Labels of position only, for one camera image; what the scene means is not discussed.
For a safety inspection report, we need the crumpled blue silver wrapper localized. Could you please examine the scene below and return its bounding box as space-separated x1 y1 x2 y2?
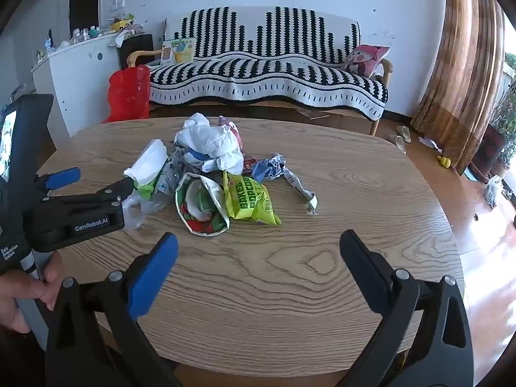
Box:
252 153 318 212

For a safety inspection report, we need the black and white blanket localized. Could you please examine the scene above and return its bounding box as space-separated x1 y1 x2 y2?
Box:
149 7 388 121

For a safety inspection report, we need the white cloth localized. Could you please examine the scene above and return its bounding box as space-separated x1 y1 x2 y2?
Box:
115 28 144 47

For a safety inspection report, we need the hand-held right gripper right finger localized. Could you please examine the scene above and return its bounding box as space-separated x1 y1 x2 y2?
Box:
339 229 474 387

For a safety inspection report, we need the pink cartoon pillow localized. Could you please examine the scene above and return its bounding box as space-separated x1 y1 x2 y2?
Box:
342 44 391 78

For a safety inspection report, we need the green potted plant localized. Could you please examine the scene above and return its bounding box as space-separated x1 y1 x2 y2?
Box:
490 84 516 138

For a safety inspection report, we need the dark red planter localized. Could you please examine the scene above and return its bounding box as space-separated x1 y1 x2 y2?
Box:
470 123 509 180

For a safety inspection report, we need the wooden sofa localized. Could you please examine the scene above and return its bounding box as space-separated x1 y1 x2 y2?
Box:
127 7 393 135

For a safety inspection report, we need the pink wrapper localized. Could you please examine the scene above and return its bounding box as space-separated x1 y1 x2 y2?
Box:
218 115 244 150

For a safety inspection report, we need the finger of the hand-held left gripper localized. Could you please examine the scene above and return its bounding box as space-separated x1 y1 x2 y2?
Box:
34 167 81 194
40 177 135 210

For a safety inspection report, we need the grey plastic bag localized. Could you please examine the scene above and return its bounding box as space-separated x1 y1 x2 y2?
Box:
483 175 504 209

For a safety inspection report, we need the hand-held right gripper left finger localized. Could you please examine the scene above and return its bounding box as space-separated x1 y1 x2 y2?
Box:
45 233 179 387

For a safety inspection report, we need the cluster of small bottles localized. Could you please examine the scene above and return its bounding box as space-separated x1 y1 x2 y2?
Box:
70 25 107 43

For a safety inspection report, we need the clear plastic bag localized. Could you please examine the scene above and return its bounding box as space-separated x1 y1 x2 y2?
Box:
121 193 168 230

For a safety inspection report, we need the brown patterned curtain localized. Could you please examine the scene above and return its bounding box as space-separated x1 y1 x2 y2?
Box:
411 0 506 176

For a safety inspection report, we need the person's left hand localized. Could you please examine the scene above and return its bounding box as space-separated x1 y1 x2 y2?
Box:
0 250 65 333

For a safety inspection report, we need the yellow box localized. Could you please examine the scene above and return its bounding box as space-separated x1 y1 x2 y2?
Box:
109 14 135 32

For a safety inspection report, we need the white plastic bag blue print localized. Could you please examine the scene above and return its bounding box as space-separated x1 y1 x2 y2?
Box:
174 113 244 173

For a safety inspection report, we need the white cabinet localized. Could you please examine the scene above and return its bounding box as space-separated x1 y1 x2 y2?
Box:
31 32 122 138

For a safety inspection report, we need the green popcorn packet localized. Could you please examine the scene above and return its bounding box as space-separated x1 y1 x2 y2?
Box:
223 170 282 226

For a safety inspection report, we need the flat cardboard piece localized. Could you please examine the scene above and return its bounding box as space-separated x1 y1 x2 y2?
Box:
296 107 343 121

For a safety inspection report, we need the red plastic stool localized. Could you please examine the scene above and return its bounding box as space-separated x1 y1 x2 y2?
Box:
101 64 151 124

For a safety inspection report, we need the white and green packet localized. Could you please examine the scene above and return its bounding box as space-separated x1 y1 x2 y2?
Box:
123 139 169 202

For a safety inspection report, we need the dark framed window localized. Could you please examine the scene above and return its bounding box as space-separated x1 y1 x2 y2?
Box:
60 0 101 41

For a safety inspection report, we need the colourful picture book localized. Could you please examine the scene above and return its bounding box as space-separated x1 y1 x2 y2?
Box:
160 37 197 66

